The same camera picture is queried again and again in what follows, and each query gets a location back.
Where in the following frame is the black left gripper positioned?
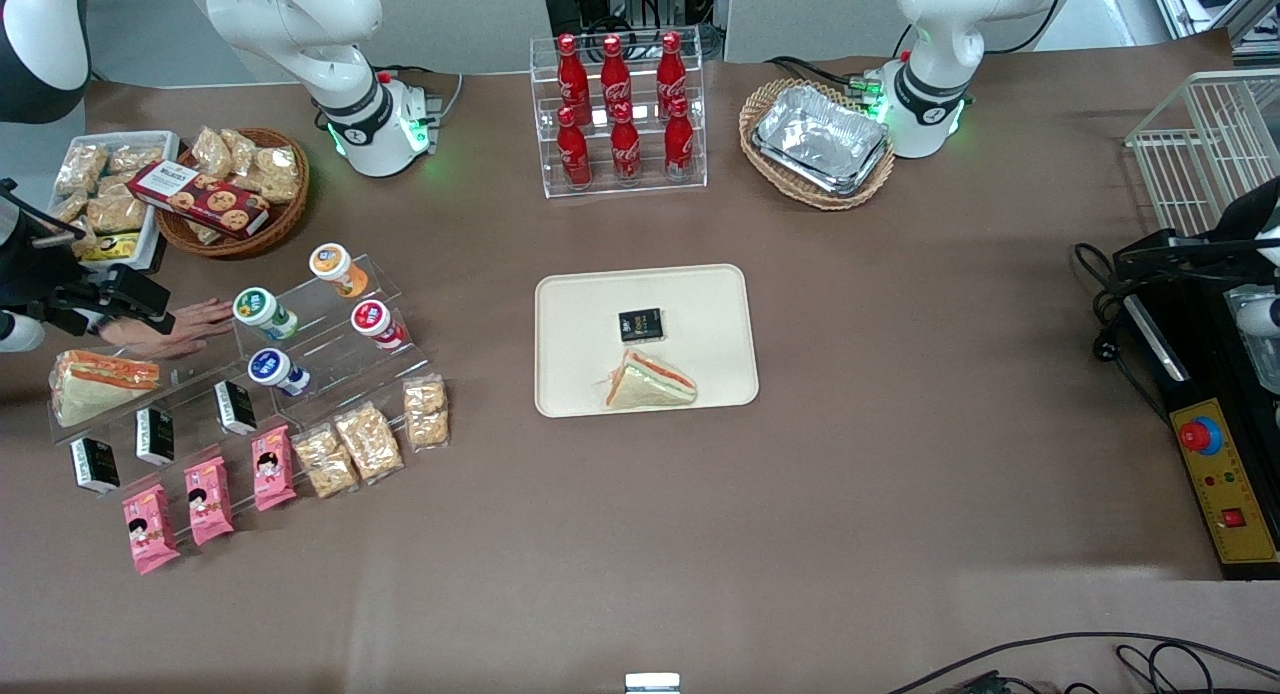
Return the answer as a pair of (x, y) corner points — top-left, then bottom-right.
(1113, 230), (1273, 281)

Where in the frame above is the green lid gum bottle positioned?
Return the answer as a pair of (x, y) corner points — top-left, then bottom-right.
(232, 287), (299, 342)

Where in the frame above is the white plastic snack tray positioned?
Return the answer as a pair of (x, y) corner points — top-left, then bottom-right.
(45, 131), (181, 275)

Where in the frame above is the blue lid gum bottle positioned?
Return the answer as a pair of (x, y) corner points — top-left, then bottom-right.
(247, 348), (312, 397)

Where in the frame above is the orange lid gum bottle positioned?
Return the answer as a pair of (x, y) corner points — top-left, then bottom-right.
(309, 243), (369, 298)

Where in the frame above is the clear acrylic gum step stand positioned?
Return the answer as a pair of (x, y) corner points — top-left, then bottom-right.
(232, 254), (433, 427)

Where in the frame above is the red lid gum bottle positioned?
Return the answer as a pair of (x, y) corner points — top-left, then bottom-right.
(350, 300), (409, 352)

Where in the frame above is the light wicker foil-tray basket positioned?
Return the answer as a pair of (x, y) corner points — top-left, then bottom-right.
(739, 78), (897, 212)

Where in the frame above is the aluminium foil tray stack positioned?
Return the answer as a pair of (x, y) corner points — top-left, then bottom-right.
(752, 84), (891, 197)

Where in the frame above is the beige serving tray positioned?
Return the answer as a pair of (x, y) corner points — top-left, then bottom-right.
(534, 264), (760, 418)

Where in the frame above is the bare human hand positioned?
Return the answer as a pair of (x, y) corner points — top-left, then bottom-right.
(100, 298), (237, 361)

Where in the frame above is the yellow snack packet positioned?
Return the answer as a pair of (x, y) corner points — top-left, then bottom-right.
(82, 232), (141, 263)

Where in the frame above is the large wrapped triangle sandwich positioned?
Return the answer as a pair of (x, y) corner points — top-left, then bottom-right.
(50, 349), (161, 428)

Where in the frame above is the clear acrylic snack step stand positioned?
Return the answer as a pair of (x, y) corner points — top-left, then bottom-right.
(45, 349), (263, 495)

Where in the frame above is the red cookie box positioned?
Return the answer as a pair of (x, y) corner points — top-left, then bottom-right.
(127, 160), (271, 239)

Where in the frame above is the small black carton box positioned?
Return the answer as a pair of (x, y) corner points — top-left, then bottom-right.
(135, 406), (176, 466)
(70, 437), (121, 495)
(214, 380), (258, 436)

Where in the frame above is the brown wicker snack basket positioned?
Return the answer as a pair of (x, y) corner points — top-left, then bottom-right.
(155, 127), (311, 260)

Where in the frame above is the pink snack packet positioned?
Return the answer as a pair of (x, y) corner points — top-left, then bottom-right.
(184, 456), (236, 547)
(122, 484), (182, 575)
(251, 425), (298, 512)

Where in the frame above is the black control box yellow panel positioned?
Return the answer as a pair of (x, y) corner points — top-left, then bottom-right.
(1120, 274), (1280, 581)

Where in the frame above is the clear nut brittle packet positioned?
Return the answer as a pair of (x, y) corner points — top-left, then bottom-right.
(403, 374), (450, 451)
(333, 402), (405, 486)
(292, 424), (359, 500)

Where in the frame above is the red cola bottle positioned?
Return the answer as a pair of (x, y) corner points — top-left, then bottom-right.
(609, 101), (642, 183)
(600, 35), (633, 115)
(664, 96), (695, 177)
(556, 106), (593, 188)
(556, 33), (592, 125)
(656, 31), (689, 110)

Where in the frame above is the small wrapped triangle sandwich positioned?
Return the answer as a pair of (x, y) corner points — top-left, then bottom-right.
(603, 348), (698, 411)

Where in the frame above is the clear acrylic bottle rack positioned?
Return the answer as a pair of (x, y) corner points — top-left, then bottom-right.
(529, 26), (708, 199)

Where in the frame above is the white wire basket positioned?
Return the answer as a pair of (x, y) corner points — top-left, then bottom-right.
(1125, 69), (1280, 237)

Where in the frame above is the black cable bundle with plug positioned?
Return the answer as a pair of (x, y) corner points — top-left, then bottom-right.
(1073, 242), (1171, 415)

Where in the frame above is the long black floor cable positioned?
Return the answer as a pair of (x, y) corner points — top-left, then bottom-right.
(885, 631), (1280, 694)

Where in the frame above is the looped black floor cable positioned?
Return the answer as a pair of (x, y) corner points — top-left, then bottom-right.
(1113, 642), (1221, 694)

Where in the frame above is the black base power cable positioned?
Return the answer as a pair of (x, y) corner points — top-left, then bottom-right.
(765, 56), (886, 100)

